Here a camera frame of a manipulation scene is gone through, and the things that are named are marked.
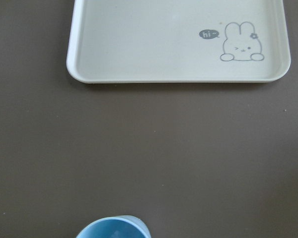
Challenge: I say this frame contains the light blue plastic cup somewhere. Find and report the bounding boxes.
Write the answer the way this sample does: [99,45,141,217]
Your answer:
[76,215,151,238]

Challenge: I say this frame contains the cream rabbit tray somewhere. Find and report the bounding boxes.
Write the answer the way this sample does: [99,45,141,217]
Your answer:
[66,0,291,83]

